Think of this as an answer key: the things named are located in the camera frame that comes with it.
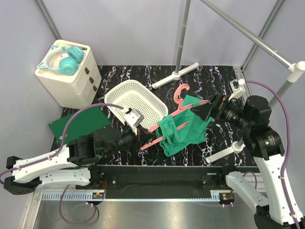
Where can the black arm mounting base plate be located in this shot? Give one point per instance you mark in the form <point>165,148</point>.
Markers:
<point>155,182</point>

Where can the green ring binder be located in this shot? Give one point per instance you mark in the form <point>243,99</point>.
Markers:
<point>85,123</point>

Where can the silver clothes rack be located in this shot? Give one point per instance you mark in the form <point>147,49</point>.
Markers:
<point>296,70</point>

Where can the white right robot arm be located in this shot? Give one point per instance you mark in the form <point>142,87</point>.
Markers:
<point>278,209</point>

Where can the green tank top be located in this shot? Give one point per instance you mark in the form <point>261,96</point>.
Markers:
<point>180,131</point>

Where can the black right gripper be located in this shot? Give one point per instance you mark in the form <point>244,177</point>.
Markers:
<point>218,105</point>

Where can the white perforated plastic basket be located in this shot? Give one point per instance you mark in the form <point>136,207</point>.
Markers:
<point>132,94</point>

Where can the white slotted cable duct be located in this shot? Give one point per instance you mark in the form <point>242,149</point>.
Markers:
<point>92,196</point>

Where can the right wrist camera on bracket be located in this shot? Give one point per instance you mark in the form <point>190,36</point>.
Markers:
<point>238,88</point>

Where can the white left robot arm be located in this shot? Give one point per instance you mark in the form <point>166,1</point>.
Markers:
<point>72,164</point>

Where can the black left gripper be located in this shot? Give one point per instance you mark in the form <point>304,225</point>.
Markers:
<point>144,135</point>

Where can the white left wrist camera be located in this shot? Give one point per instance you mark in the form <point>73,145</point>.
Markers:
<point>133,118</point>

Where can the teal cat-ear headphones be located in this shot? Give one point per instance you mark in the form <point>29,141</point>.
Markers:
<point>68,65</point>

